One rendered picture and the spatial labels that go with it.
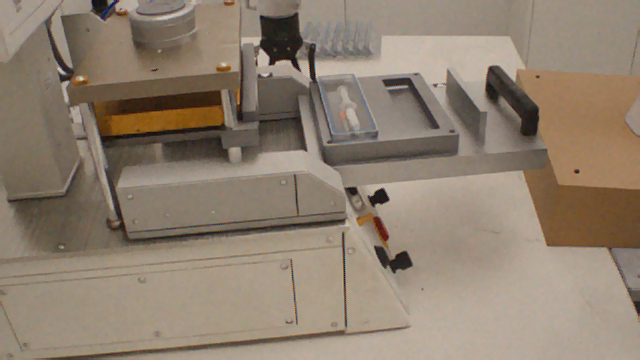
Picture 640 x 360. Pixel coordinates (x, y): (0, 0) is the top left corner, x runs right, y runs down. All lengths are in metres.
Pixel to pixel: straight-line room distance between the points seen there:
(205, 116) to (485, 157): 0.34
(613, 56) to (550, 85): 1.82
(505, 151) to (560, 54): 2.19
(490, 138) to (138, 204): 0.44
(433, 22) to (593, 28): 0.80
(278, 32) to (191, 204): 0.57
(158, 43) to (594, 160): 0.66
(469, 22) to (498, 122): 2.44
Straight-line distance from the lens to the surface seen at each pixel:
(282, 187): 0.68
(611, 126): 1.13
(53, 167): 0.84
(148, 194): 0.70
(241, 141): 0.69
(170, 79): 0.66
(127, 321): 0.81
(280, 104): 0.94
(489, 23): 3.30
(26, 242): 0.79
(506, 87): 0.87
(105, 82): 0.68
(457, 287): 0.91
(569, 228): 0.99
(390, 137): 0.75
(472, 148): 0.79
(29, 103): 0.80
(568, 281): 0.95
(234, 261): 0.73
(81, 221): 0.79
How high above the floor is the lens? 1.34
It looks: 32 degrees down
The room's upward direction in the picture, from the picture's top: 3 degrees counter-clockwise
